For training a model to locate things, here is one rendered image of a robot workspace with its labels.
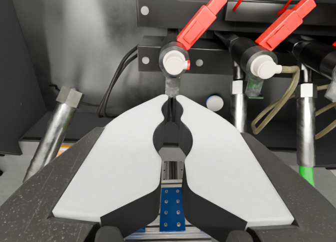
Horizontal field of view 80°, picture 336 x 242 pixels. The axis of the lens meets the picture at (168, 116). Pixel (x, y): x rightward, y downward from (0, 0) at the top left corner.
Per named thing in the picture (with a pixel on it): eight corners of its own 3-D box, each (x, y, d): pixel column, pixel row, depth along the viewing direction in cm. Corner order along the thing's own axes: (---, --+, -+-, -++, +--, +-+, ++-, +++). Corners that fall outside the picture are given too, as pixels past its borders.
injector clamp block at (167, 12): (147, 48, 43) (137, 72, 30) (147, -7, 38) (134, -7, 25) (305, 55, 43) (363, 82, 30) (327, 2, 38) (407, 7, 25)
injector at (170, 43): (164, 47, 38) (158, 96, 20) (165, 18, 35) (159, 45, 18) (179, 48, 38) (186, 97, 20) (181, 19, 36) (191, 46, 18)
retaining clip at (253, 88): (258, 93, 20) (263, 98, 19) (241, 92, 20) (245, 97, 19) (268, 61, 19) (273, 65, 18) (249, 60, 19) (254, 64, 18)
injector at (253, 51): (206, 49, 38) (237, 99, 20) (210, 20, 36) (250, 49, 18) (221, 50, 38) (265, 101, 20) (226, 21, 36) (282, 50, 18)
